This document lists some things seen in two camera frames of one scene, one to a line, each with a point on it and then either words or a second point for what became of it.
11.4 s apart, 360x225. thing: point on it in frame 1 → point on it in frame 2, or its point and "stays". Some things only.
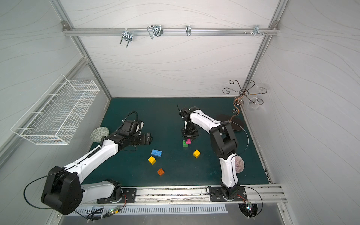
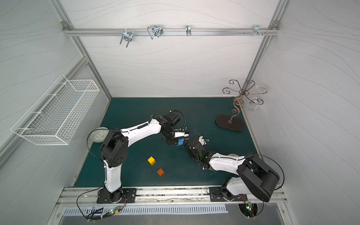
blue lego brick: x=156 y=153 → x=181 y=141
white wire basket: x=56 y=122 stays
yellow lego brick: x=152 y=160 stays
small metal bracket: x=188 y=28 stays
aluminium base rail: x=176 y=194 stays
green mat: x=173 y=160 stays
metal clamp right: x=256 y=30 stays
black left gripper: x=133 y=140 → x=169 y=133
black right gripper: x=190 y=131 → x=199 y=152
